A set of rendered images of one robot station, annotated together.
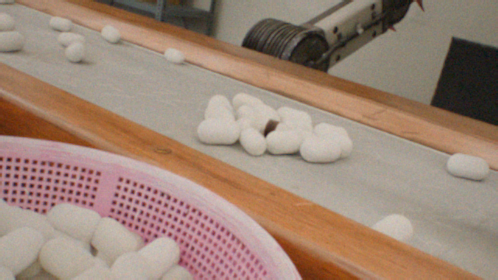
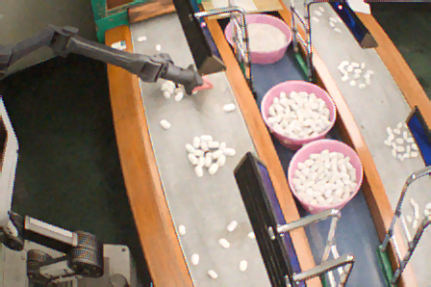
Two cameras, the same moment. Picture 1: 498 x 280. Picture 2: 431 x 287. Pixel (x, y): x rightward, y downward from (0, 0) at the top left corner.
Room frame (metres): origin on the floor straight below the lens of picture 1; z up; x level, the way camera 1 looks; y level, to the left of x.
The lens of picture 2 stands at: (1.26, 0.96, 2.25)
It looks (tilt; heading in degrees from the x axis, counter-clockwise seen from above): 50 degrees down; 231
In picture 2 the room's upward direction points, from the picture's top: 8 degrees counter-clockwise
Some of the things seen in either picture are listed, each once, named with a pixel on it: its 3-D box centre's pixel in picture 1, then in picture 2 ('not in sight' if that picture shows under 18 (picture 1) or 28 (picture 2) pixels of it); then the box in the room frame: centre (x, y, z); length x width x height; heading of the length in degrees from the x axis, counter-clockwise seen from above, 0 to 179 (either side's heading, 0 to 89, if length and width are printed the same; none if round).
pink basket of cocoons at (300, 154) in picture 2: not in sight; (326, 181); (0.32, 0.34, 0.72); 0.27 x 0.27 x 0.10
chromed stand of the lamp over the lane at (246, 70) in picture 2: not in sight; (217, 42); (0.21, -0.23, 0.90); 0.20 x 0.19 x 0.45; 59
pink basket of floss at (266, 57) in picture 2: not in sight; (260, 39); (-0.05, -0.28, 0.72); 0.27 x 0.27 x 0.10
